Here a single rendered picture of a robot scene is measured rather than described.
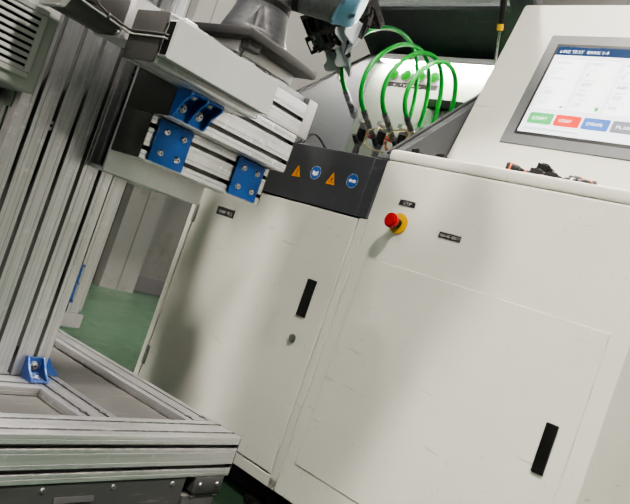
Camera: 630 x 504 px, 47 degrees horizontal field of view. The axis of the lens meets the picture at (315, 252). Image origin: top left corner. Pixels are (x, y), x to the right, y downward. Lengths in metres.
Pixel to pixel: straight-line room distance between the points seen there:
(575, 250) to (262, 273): 0.88
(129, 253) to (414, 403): 3.90
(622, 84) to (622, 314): 0.70
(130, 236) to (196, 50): 4.08
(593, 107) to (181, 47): 1.09
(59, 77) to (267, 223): 0.80
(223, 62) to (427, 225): 0.66
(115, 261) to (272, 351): 3.43
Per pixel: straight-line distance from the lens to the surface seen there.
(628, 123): 1.90
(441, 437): 1.61
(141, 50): 1.30
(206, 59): 1.30
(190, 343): 2.19
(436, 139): 2.00
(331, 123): 2.63
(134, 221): 5.29
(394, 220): 1.72
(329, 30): 2.16
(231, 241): 2.14
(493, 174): 1.67
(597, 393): 1.48
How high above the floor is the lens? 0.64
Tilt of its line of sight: 1 degrees up
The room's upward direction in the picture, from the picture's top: 19 degrees clockwise
